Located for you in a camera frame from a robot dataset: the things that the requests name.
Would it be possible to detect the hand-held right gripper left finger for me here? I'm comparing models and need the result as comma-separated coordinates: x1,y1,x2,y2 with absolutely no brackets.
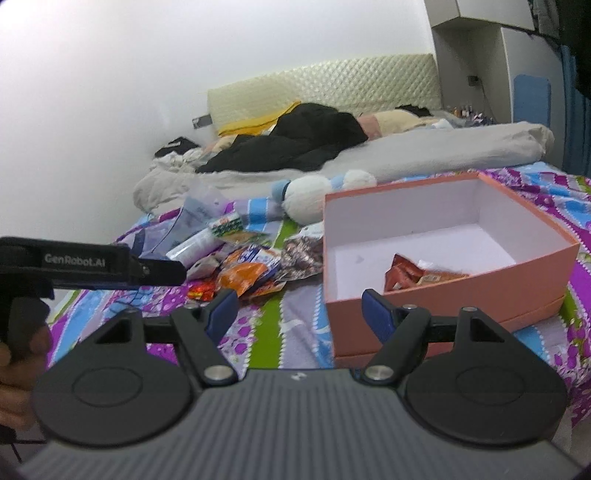
95,288,241,387

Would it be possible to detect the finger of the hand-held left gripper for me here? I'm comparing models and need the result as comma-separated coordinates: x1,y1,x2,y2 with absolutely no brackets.
136,258,187,286

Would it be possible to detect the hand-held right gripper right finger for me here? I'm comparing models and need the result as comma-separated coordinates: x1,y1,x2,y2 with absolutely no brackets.
360,289,514,387

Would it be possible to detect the red snack packet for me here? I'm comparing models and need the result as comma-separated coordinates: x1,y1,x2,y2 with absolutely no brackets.
385,253,470,292

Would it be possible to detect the pink cardboard box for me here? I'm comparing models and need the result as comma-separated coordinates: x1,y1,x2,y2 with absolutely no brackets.
323,173,581,370

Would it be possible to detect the person's left hand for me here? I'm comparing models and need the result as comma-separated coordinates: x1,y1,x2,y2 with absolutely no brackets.
0,323,53,431

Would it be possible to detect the orange snack packet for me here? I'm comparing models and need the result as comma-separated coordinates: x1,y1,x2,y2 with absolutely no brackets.
218,251,287,300

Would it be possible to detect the silver white tube packet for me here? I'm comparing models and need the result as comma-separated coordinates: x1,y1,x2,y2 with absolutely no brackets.
165,227,223,267

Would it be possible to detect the small white packet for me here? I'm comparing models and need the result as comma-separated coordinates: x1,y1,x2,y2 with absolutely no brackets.
186,257,221,280

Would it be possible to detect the clear plastic zip bag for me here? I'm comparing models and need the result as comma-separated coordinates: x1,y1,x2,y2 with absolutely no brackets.
137,181,232,259

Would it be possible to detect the colourful printed bedsheet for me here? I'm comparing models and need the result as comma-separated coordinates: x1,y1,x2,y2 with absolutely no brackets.
46,165,591,435

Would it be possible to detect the green white snack packet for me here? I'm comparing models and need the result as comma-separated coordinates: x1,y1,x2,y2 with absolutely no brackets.
208,213,244,238

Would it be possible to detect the brown patterned snack packet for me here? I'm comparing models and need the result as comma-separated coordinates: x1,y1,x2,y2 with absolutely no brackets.
281,225,325,281

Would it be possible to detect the pile of light clothes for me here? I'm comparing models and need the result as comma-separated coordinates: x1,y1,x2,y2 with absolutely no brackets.
152,137,206,172

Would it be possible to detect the white blue plush toy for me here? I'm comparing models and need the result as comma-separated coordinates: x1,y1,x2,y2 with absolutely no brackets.
271,169,378,221

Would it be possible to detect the grey blanket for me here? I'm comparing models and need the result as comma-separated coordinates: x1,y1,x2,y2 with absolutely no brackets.
133,122,555,214

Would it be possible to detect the yellow cloth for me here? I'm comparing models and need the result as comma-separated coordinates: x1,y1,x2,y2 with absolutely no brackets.
218,102,302,137

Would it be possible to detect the black jacket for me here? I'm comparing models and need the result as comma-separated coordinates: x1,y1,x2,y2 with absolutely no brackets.
196,102,370,174

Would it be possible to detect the beige pink pillow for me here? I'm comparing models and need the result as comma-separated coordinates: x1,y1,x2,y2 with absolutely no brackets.
357,109,445,140

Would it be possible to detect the row of small bottles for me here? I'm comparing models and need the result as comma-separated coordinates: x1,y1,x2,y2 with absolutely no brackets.
444,104,496,125

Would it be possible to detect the cream quilted headboard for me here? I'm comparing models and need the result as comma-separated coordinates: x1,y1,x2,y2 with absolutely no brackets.
207,54,442,136

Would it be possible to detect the blue panel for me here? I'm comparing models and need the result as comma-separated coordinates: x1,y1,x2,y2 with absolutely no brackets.
513,74,553,123

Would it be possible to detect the white cabinet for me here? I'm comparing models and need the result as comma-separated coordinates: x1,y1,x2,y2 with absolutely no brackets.
424,0,566,163

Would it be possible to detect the dark blue curtain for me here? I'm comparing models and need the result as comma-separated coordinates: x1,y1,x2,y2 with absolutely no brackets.
556,0,591,177

